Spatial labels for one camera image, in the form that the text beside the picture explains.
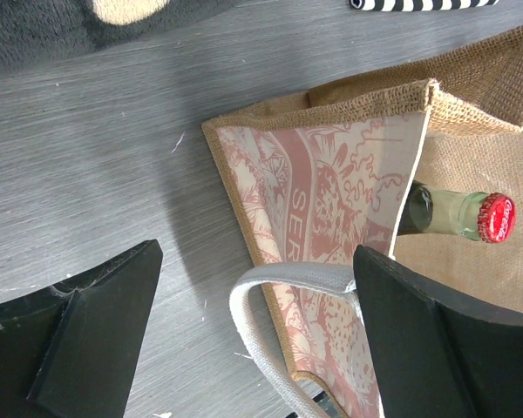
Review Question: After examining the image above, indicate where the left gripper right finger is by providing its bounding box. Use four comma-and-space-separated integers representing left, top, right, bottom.
353, 246, 523, 417

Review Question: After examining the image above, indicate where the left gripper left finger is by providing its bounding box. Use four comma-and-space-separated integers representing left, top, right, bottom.
0, 239, 163, 417

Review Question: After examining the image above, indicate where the Coca-Cola glass bottle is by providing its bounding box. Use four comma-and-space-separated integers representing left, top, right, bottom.
397, 181, 517, 244

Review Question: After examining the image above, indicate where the brown burlap canvas bag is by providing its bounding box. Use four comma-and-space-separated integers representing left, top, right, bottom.
202, 25, 523, 417

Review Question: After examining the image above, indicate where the black floral plush blanket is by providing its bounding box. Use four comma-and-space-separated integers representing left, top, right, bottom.
0, 1, 240, 75

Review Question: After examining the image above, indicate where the black white striped cloth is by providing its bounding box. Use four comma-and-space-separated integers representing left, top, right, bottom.
349, 0, 498, 12

